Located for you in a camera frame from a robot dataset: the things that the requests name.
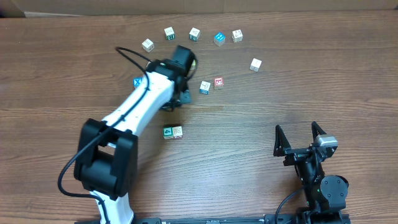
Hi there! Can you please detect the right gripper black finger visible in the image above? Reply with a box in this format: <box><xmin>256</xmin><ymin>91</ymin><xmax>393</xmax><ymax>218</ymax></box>
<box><xmin>273</xmin><ymin>125</ymin><xmax>292</xmax><ymax>157</ymax></box>
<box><xmin>311</xmin><ymin>121</ymin><xmax>326</xmax><ymax>145</ymax></box>

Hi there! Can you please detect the wooden block red side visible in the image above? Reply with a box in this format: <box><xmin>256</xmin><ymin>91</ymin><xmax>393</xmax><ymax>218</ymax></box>
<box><xmin>172</xmin><ymin>126</ymin><xmax>183</xmax><ymax>139</ymax></box>

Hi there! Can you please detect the green numeral four block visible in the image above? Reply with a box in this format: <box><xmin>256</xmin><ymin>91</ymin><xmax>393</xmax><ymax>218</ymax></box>
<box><xmin>163</xmin><ymin>127</ymin><xmax>174</xmax><ymax>139</ymax></box>

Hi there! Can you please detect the blue letter X block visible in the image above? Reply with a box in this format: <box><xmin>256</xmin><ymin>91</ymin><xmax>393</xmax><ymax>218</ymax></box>
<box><xmin>133</xmin><ymin>78</ymin><xmax>142</xmax><ymax>88</ymax></box>

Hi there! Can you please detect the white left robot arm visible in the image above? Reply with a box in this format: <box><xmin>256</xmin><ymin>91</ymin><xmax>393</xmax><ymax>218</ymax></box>
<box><xmin>72</xmin><ymin>45</ymin><xmax>197</xmax><ymax>223</ymax></box>

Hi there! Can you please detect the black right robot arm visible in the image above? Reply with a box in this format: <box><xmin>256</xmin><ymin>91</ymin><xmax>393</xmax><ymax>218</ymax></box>
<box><xmin>273</xmin><ymin>122</ymin><xmax>351</xmax><ymax>224</ymax></box>

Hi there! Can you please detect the wooden block blue side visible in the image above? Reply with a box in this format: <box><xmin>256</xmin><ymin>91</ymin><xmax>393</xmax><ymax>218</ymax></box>
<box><xmin>200</xmin><ymin>81</ymin><xmax>211</xmax><ymax>95</ymax></box>

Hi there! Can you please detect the yellow top wooden block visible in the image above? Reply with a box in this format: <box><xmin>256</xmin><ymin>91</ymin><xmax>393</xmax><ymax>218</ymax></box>
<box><xmin>190</xmin><ymin>60</ymin><xmax>196</xmax><ymax>70</ymax></box>

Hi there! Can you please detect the red letter E block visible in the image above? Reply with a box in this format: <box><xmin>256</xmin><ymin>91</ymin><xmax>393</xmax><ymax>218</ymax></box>
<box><xmin>214</xmin><ymin>77</ymin><xmax>224</xmax><ymax>90</ymax></box>

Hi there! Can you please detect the plain wooden block upper left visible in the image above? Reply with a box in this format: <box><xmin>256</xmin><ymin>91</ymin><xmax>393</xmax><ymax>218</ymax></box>
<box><xmin>142</xmin><ymin>39</ymin><xmax>154</xmax><ymax>52</ymax></box>

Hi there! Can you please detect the wooden block teal side right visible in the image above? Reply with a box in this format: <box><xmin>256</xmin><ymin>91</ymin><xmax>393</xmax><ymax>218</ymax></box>
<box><xmin>189</xmin><ymin>27</ymin><xmax>200</xmax><ymax>42</ymax></box>

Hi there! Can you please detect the wooden block teal side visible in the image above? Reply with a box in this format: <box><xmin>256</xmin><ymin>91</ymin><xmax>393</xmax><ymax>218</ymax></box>
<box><xmin>164</xmin><ymin>27</ymin><xmax>175</xmax><ymax>40</ymax></box>
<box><xmin>189</xmin><ymin>27</ymin><xmax>200</xmax><ymax>42</ymax></box>

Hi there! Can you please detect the wooden block teal side left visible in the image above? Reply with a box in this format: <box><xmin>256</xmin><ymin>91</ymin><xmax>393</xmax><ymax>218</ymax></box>
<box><xmin>164</xmin><ymin>27</ymin><xmax>175</xmax><ymax>40</ymax></box>

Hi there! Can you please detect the blue top wooden block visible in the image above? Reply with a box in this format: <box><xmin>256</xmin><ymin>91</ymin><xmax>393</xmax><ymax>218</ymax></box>
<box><xmin>213</xmin><ymin>32</ymin><xmax>226</xmax><ymax>47</ymax></box>

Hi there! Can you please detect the wooden block isolated right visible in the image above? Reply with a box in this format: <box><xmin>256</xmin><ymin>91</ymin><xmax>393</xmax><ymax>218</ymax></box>
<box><xmin>249</xmin><ymin>58</ymin><xmax>262</xmax><ymax>72</ymax></box>

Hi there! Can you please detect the wooden block far right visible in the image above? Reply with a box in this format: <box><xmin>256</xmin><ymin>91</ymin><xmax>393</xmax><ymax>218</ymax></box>
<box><xmin>232</xmin><ymin>29</ymin><xmax>243</xmax><ymax>43</ymax></box>

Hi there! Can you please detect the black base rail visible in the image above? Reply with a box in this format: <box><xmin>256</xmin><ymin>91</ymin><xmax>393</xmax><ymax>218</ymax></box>
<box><xmin>74</xmin><ymin>213</ymin><xmax>352</xmax><ymax>224</ymax></box>

